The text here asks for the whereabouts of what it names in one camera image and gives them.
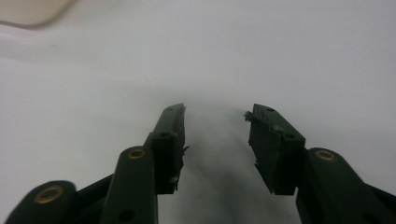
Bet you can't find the beige rounded object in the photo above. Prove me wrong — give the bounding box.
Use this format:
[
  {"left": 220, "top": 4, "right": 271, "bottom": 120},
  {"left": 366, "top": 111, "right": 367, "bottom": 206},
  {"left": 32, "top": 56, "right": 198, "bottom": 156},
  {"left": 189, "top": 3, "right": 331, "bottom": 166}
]
[{"left": 0, "top": 0, "right": 76, "bottom": 28}]

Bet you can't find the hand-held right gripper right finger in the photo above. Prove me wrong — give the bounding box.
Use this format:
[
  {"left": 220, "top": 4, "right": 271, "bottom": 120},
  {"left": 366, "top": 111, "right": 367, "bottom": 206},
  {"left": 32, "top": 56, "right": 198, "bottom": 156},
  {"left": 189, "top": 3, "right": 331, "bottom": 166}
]
[{"left": 243, "top": 103, "right": 396, "bottom": 224}]

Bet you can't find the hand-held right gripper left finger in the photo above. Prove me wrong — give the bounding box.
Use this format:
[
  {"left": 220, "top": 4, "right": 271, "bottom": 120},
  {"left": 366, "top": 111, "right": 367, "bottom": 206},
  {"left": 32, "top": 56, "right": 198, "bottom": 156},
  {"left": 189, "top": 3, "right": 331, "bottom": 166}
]
[{"left": 100, "top": 103, "right": 190, "bottom": 224}]

